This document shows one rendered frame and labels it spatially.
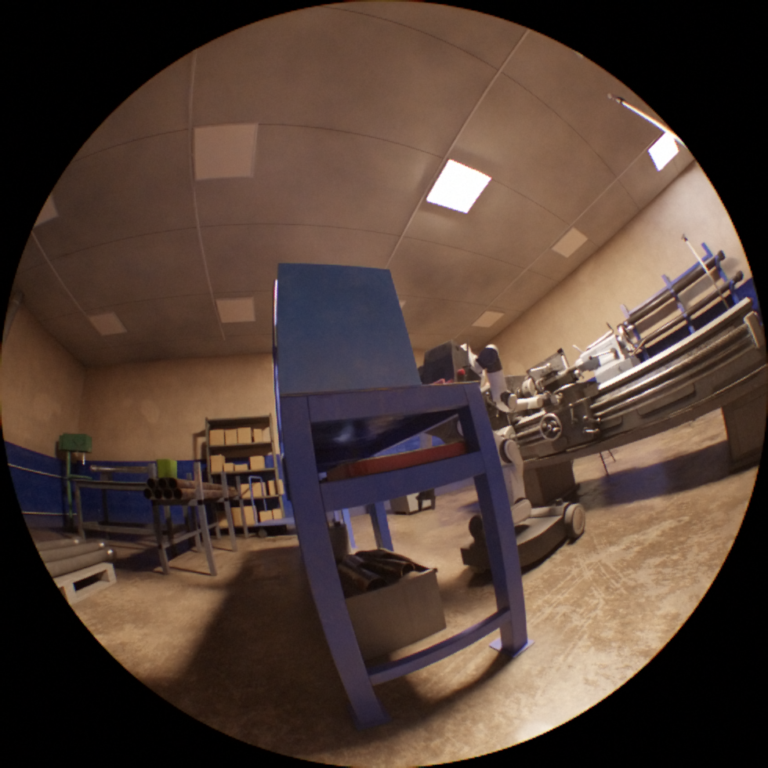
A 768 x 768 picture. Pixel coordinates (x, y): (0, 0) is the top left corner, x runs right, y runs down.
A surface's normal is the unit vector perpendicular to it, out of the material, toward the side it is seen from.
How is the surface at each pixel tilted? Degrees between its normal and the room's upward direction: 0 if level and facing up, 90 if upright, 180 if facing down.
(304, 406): 90
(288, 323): 90
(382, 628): 90
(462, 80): 180
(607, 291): 90
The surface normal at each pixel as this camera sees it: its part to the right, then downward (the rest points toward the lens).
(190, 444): 0.33, -0.37
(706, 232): -0.92, 0.06
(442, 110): 0.19, 0.93
